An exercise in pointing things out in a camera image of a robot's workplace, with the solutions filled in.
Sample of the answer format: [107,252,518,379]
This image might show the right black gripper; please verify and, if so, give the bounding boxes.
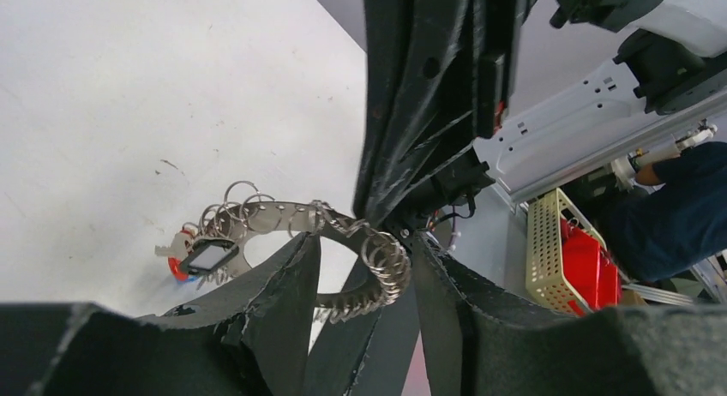
[353,0,537,230]

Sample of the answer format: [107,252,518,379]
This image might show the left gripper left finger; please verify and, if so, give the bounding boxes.
[1,233,321,395]

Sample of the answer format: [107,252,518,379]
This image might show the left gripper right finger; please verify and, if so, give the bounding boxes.
[413,233,726,395]

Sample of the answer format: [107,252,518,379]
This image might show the round metal keyring disc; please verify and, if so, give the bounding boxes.
[189,191,412,323]

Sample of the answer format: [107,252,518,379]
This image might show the black key tag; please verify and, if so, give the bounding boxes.
[179,238,240,277]

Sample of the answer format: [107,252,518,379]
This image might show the red key tag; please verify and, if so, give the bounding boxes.
[167,229,197,283]

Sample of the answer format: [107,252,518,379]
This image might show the silver key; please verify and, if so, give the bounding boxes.
[154,231,194,261]

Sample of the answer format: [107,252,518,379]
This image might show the cream perforated basket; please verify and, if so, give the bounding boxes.
[525,188,605,316]

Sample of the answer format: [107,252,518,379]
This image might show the red box in basket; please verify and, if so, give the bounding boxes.
[560,219,622,311]

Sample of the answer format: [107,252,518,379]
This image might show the person in dark blue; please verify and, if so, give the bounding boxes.
[596,141,726,282]

